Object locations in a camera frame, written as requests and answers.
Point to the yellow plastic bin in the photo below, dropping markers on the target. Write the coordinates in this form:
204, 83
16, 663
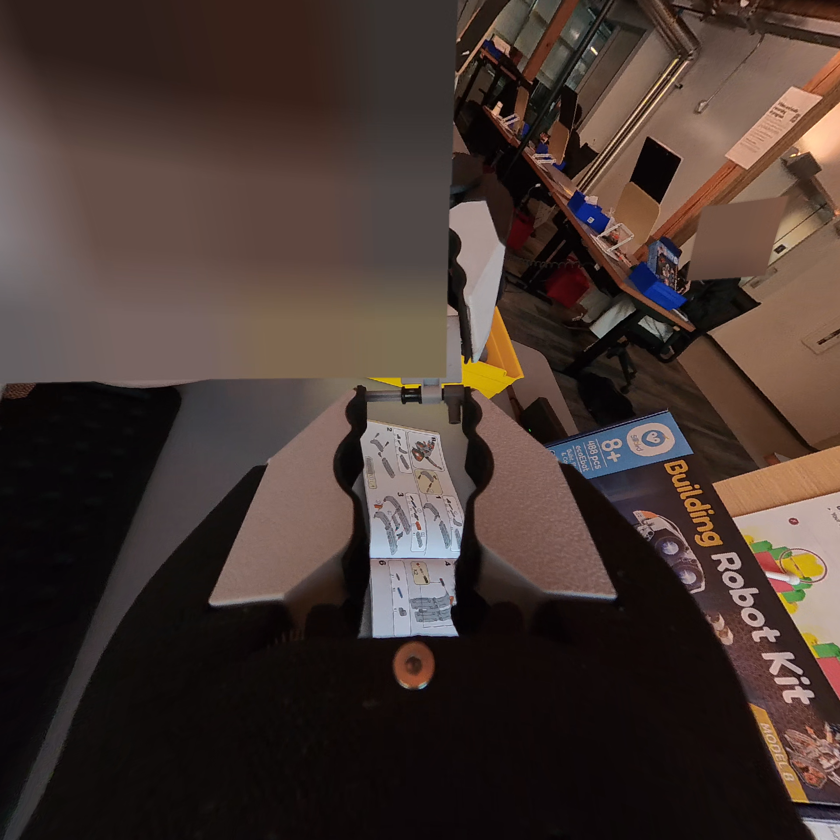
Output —
499, 367

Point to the black box with green light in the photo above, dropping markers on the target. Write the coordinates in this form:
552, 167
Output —
544, 417

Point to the grey desk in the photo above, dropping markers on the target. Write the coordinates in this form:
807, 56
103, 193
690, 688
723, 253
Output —
216, 433

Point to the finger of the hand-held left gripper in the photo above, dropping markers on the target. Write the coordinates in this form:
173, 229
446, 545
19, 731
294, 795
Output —
482, 275

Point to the small blue toy carton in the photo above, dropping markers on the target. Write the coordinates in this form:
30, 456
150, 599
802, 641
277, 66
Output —
664, 262

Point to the open building instruction booklet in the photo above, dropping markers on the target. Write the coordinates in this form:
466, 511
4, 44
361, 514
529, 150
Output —
400, 499

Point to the black standing panel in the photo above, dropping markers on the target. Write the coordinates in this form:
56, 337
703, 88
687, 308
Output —
656, 167

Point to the black dotted mat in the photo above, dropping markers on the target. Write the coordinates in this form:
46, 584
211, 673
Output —
65, 525

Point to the wooden display board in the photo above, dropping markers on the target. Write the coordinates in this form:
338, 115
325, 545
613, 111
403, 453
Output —
774, 479

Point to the long wooden desk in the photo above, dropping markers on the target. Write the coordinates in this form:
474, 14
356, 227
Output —
590, 249

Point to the white wall poster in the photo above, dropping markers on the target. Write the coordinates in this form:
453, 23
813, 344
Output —
774, 124

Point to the pale wooden standing board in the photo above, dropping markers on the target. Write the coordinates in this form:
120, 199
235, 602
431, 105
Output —
640, 216

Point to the blue plastic bin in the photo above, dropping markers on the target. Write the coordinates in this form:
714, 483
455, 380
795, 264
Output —
656, 289
587, 210

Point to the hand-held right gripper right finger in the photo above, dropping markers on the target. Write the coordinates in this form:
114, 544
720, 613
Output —
538, 525

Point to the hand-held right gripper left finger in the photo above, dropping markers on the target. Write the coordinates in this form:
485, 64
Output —
282, 525

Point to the blue robot kit box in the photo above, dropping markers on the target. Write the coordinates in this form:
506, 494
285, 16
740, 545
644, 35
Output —
722, 590

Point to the grey axle with connector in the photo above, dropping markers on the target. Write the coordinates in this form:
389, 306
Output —
420, 396

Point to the red plastic bin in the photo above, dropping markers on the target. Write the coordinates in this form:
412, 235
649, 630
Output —
522, 229
568, 285

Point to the white printed task sheet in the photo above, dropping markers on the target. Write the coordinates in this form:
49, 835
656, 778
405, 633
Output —
800, 525

